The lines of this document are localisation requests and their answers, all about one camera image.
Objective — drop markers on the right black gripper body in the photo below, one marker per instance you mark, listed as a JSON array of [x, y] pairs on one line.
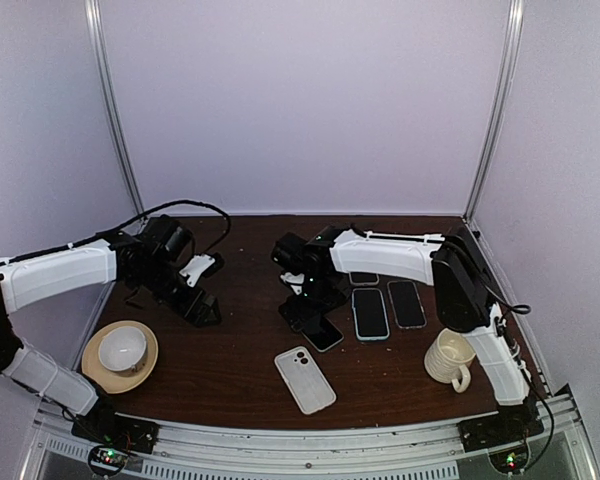
[[320, 294]]

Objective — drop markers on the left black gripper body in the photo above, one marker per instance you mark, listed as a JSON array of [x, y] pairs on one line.
[[158, 283]]

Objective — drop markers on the dark phone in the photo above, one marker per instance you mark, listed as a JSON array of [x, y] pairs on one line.
[[324, 336], [364, 277]]

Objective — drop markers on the purple phone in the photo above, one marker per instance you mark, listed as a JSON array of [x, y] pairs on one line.
[[406, 304], [370, 312]]

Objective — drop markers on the light blue phone case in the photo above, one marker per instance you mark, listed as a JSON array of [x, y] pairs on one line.
[[370, 312]]

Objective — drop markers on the clear magsafe phone case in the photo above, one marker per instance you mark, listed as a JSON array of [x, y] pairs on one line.
[[406, 304]]

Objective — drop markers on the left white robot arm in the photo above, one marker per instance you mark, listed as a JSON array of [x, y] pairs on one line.
[[145, 260]]

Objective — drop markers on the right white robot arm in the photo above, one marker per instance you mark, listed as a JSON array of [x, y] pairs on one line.
[[315, 270]]

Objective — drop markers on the white bowl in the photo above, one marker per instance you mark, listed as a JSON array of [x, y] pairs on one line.
[[123, 349]]

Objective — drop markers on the tan saucer plate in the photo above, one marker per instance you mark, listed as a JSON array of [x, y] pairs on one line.
[[117, 383]]

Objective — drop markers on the cream ribbed mug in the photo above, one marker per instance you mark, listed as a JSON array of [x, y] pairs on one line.
[[448, 360]]

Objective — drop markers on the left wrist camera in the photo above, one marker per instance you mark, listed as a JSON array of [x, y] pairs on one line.
[[201, 266]]

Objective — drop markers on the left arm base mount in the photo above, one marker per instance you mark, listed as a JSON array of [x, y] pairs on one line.
[[119, 449]]

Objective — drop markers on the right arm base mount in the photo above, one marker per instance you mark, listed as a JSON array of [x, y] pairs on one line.
[[506, 441]]

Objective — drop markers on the left aluminium corner post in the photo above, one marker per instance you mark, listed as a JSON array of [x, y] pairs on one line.
[[98, 41]]

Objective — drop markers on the aluminium corner post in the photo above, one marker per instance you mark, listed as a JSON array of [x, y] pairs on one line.
[[98, 41], [508, 64]]

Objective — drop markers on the right aluminium corner post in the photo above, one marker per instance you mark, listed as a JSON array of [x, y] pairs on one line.
[[508, 64]]

